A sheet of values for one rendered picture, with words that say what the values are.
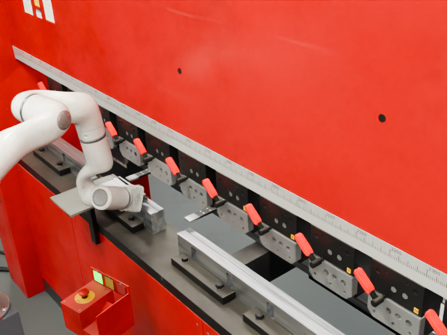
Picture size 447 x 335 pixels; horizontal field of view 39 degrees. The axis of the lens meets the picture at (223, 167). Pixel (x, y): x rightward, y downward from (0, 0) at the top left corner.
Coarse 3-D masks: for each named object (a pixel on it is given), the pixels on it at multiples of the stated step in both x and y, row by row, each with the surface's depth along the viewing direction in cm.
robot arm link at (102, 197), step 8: (96, 192) 218; (104, 192) 217; (112, 192) 218; (120, 192) 223; (96, 200) 218; (104, 200) 217; (112, 200) 217; (120, 200) 222; (128, 200) 228; (96, 208) 218; (104, 208) 217; (112, 208) 221; (120, 208) 227
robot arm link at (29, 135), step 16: (32, 96) 190; (32, 112) 186; (48, 112) 182; (64, 112) 185; (16, 128) 182; (32, 128) 182; (48, 128) 183; (64, 128) 186; (0, 144) 180; (16, 144) 181; (32, 144) 184; (0, 160) 179; (16, 160) 183; (0, 176) 180
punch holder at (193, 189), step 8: (184, 160) 205; (192, 160) 201; (184, 168) 207; (192, 168) 203; (200, 168) 199; (208, 168) 197; (184, 176) 208; (192, 176) 204; (200, 176) 200; (208, 176) 198; (184, 184) 210; (192, 184) 205; (200, 184) 202; (184, 192) 211; (192, 192) 207; (200, 192) 203; (192, 200) 209; (200, 200) 205; (208, 200) 202
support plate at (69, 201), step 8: (96, 184) 258; (64, 192) 254; (72, 192) 254; (56, 200) 249; (64, 200) 248; (72, 200) 248; (80, 200) 248; (64, 208) 243; (72, 208) 243; (80, 208) 242; (88, 208) 243; (72, 216) 239
